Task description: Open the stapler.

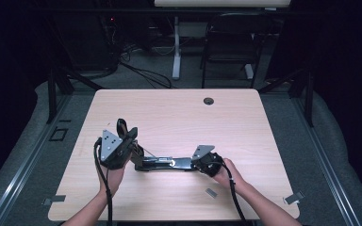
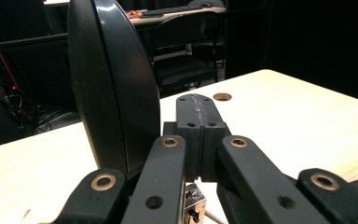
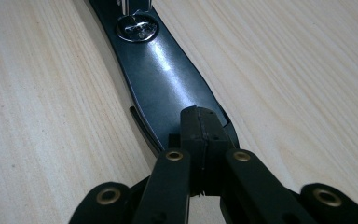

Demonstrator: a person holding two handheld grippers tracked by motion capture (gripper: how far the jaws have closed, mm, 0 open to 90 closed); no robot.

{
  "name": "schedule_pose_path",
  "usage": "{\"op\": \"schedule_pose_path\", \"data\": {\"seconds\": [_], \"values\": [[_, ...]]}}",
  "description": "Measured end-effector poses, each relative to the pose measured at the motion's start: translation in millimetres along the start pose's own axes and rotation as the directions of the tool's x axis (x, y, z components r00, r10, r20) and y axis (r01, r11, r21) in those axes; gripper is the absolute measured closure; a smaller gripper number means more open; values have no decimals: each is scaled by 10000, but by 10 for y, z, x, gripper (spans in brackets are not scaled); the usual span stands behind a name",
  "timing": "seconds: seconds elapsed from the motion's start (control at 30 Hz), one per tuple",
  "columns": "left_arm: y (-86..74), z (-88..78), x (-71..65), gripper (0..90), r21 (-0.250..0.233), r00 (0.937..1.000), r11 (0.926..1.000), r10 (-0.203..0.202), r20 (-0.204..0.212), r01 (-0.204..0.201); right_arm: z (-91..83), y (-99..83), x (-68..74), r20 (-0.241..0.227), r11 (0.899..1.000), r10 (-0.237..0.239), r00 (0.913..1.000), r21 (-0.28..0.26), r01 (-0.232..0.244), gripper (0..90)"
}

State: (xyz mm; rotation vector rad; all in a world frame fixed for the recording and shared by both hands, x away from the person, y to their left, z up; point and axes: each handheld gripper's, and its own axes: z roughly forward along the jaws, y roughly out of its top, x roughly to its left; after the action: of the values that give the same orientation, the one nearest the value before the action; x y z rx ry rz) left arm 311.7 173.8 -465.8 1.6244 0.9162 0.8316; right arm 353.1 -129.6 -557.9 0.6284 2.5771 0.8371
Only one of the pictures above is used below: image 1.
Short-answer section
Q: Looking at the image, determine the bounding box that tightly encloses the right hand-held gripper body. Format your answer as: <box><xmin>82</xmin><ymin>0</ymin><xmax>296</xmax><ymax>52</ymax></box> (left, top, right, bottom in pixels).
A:
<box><xmin>190</xmin><ymin>144</ymin><xmax>226</xmax><ymax>178</ymax></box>

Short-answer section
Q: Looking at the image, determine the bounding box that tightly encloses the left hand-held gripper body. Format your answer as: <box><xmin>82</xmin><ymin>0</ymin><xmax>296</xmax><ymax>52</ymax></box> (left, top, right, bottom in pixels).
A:
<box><xmin>98</xmin><ymin>126</ymin><xmax>140</xmax><ymax>171</ymax></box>

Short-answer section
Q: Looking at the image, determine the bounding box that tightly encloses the silver staple strip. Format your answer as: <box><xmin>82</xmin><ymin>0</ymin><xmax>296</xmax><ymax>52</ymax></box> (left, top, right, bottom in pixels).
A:
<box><xmin>205</xmin><ymin>187</ymin><xmax>219</xmax><ymax>200</ymax></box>

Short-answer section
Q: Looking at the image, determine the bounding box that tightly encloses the black stapler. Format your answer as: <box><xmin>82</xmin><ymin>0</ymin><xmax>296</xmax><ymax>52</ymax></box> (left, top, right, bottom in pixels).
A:
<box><xmin>116</xmin><ymin>118</ymin><xmax>200</xmax><ymax>172</ymax></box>

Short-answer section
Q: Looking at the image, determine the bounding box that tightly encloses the person's right hand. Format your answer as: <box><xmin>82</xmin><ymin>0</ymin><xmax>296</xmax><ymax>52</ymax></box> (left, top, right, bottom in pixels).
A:
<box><xmin>212</xmin><ymin>157</ymin><xmax>247</xmax><ymax>193</ymax></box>

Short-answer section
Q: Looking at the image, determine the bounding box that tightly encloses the person's left hand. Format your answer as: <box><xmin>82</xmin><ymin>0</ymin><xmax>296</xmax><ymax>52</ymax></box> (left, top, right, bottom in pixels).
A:
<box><xmin>97</xmin><ymin>158</ymin><xmax>127</xmax><ymax>198</ymax></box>

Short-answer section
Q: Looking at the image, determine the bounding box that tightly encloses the grey tape piece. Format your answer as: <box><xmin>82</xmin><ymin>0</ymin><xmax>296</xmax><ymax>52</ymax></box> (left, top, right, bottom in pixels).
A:
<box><xmin>41</xmin><ymin>194</ymin><xmax>67</xmax><ymax>207</ymax></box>
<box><xmin>283</xmin><ymin>190</ymin><xmax>305</xmax><ymax>206</ymax></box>

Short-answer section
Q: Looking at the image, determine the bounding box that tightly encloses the black metal stand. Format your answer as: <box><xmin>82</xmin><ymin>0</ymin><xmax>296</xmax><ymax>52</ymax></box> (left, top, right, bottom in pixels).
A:
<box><xmin>45</xmin><ymin>67</ymin><xmax>106</xmax><ymax>125</ymax></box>
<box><xmin>257</xmin><ymin>68</ymin><xmax>316</xmax><ymax>128</ymax></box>

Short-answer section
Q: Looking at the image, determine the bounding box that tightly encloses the dark equipment with red light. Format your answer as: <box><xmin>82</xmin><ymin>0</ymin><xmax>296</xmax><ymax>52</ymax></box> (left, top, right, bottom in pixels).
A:
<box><xmin>98</xmin><ymin>14</ymin><xmax>121</xmax><ymax>72</ymax></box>

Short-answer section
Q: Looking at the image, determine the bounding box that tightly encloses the white desk leg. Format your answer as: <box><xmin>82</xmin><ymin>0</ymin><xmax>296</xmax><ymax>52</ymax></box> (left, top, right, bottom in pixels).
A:
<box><xmin>244</xmin><ymin>63</ymin><xmax>255</xmax><ymax>80</ymax></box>

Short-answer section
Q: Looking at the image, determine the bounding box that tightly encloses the black folding chair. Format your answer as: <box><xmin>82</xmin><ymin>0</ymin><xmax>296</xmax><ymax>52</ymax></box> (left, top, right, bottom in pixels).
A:
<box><xmin>199</xmin><ymin>12</ymin><xmax>273</xmax><ymax>89</ymax></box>

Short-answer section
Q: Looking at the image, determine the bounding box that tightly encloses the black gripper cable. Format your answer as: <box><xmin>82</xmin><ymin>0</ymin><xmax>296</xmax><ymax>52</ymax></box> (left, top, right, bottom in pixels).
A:
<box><xmin>211</xmin><ymin>161</ymin><xmax>248</xmax><ymax>226</ymax></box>
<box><xmin>92</xmin><ymin>137</ymin><xmax>114</xmax><ymax>226</ymax></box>

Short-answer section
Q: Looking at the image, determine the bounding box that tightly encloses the black floor cable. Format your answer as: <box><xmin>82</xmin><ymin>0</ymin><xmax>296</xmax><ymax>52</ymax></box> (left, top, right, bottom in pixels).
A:
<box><xmin>118</xmin><ymin>60</ymin><xmax>173</xmax><ymax>89</ymax></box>

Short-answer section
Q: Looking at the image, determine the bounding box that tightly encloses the aluminium floor rail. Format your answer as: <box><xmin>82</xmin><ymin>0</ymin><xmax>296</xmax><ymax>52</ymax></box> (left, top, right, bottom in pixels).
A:
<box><xmin>291</xmin><ymin>96</ymin><xmax>362</xmax><ymax>226</ymax></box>
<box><xmin>0</xmin><ymin>93</ymin><xmax>74</xmax><ymax>226</ymax></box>

